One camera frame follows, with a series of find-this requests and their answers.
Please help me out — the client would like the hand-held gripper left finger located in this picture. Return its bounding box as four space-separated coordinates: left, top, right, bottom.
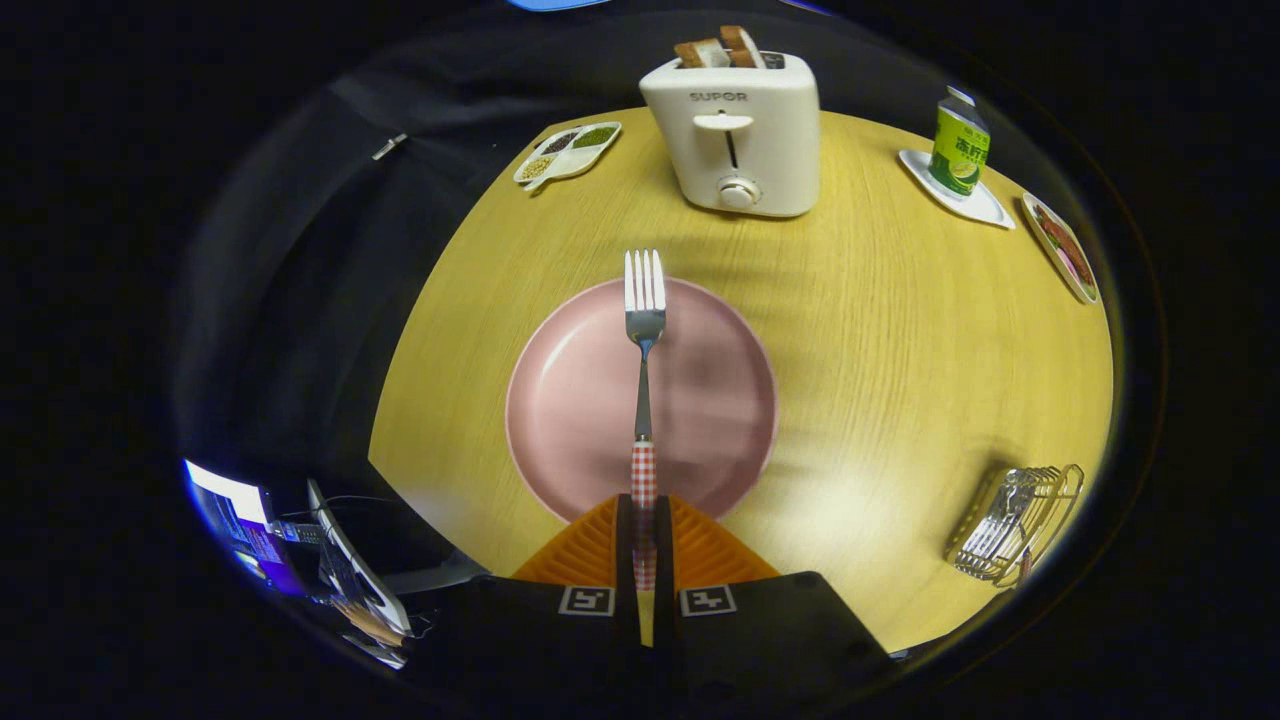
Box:
400 492 646 719

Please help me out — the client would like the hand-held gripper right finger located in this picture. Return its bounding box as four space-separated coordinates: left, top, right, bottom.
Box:
653 492 895 719

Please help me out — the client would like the fork with red checked handle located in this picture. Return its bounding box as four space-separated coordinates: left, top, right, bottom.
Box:
623 248 668 591

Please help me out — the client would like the white laptop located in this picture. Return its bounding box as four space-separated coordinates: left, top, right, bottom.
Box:
303 478 414 669

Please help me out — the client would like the pink round plate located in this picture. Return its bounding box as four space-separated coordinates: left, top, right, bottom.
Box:
504 276 779 526

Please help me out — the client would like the lit monitor screen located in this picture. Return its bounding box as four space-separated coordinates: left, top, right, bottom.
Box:
184 458 306 598

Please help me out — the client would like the white square coaster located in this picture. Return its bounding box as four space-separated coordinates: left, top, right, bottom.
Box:
897 149 1016 231

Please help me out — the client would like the white divided condiment tray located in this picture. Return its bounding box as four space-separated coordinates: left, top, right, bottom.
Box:
513 121 623 191

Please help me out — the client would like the red brown meat piece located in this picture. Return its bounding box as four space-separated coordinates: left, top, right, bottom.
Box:
1045 215 1093 286

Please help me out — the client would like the white plate with food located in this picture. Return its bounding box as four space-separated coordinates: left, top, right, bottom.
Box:
1021 192 1100 305

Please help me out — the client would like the white toaster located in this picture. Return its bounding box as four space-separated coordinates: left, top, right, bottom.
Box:
638 50 823 219

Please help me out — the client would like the green label drink bottle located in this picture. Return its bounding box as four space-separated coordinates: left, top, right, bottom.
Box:
927 86 992 198

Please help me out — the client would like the tall toast bread slice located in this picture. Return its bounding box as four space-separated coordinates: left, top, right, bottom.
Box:
720 25 767 69

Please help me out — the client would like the metal wire basket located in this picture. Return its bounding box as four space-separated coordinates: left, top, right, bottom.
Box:
944 463 1085 588

